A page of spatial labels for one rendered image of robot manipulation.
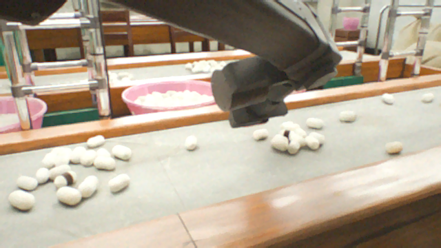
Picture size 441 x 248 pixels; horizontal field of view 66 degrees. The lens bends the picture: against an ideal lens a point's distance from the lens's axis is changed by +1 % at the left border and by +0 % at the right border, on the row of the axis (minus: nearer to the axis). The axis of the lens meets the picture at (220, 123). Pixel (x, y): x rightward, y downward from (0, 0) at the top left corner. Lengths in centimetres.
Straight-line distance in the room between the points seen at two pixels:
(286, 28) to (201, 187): 29
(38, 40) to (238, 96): 294
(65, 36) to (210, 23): 304
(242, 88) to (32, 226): 31
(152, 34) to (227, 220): 297
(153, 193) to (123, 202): 4
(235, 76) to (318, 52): 10
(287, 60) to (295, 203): 18
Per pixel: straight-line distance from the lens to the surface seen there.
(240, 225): 40
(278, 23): 30
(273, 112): 56
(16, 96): 75
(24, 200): 53
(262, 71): 43
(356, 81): 143
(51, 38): 328
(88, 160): 61
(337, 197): 48
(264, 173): 56
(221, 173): 55
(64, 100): 102
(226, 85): 43
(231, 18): 26
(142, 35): 330
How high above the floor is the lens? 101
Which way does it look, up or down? 21 degrees down
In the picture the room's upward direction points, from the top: straight up
